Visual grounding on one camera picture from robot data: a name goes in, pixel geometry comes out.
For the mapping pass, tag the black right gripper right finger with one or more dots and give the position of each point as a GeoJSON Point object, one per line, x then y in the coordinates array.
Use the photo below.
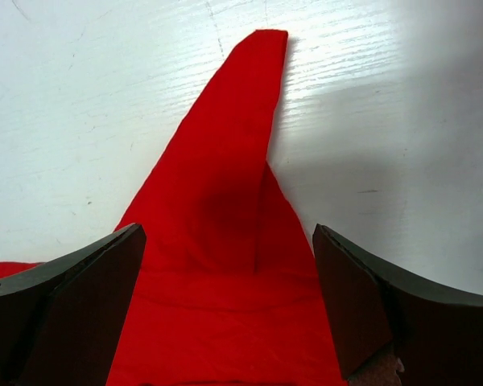
{"type": "Point", "coordinates": [393, 327]}

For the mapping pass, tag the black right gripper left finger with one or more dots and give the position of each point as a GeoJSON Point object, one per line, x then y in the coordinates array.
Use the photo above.
{"type": "Point", "coordinates": [61, 321]}

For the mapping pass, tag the red t-shirt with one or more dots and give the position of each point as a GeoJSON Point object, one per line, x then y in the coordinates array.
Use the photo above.
{"type": "Point", "coordinates": [228, 292]}

